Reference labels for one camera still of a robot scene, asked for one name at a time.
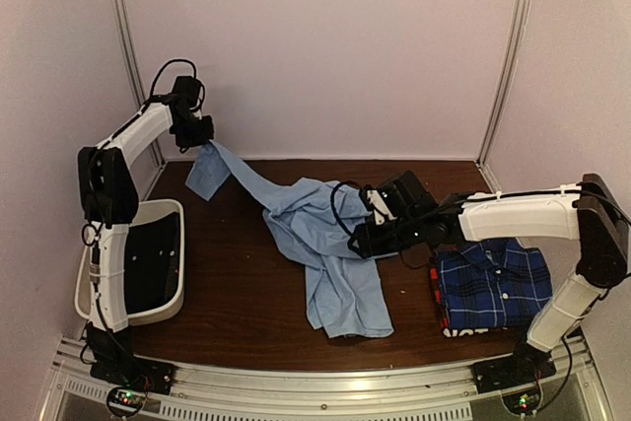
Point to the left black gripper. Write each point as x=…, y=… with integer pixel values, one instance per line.
x=207, y=134

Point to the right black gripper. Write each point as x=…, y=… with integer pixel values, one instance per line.
x=370, y=244

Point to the light blue long sleeve shirt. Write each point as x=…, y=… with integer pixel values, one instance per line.
x=309, y=221

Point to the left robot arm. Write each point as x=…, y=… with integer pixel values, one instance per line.
x=110, y=200

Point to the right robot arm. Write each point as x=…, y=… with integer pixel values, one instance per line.
x=404, y=214

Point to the red black folded shirt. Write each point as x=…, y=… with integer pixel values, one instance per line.
x=442, y=314

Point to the white plastic bin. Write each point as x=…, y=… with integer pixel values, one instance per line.
x=113, y=313

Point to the blue plaid folded shirt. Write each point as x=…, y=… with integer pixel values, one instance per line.
x=493, y=283

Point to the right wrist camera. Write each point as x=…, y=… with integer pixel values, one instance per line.
x=375, y=203

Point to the left aluminium frame post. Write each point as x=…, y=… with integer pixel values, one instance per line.
x=130, y=61

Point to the aluminium frame post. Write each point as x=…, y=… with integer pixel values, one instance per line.
x=130, y=61
x=507, y=73

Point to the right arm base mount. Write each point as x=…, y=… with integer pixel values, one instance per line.
x=517, y=377

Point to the aluminium front rail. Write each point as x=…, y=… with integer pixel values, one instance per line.
x=439, y=392

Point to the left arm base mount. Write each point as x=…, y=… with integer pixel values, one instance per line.
x=133, y=379

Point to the right aluminium frame post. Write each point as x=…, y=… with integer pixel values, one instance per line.
x=507, y=73

